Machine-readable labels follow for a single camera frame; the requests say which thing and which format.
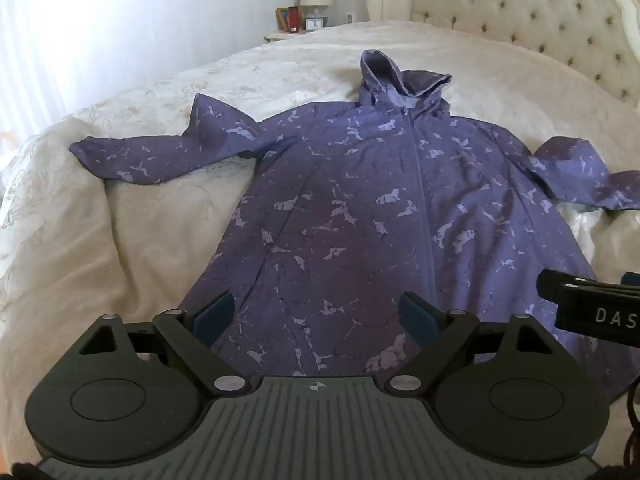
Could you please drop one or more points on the white bedspread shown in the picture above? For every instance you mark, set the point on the white bedspread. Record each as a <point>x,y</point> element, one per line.
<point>150,260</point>

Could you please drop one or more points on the red bottle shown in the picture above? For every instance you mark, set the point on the red bottle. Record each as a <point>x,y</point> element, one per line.
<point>293,19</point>

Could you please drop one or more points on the small desk clock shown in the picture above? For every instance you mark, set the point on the small desk clock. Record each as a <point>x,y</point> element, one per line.
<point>315,23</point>

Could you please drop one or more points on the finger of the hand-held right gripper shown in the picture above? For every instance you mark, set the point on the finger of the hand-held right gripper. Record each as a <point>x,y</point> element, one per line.
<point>575,286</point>

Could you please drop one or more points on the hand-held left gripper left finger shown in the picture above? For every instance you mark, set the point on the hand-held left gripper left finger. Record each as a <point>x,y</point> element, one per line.
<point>215,317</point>

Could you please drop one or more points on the wooden picture frame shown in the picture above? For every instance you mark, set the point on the wooden picture frame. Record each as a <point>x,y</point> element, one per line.
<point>281,20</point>

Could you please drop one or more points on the purple patterned hooded jacket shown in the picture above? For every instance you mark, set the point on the purple patterned hooded jacket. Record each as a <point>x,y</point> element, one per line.
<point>350,200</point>

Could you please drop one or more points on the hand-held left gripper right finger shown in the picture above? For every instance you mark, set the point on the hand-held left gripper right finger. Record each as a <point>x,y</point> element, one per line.
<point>417,320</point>

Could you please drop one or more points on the white nightstand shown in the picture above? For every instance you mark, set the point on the white nightstand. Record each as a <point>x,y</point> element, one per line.
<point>285,36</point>

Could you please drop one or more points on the cream tufted bed headboard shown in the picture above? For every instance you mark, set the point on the cream tufted bed headboard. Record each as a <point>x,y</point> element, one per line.
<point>525,5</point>

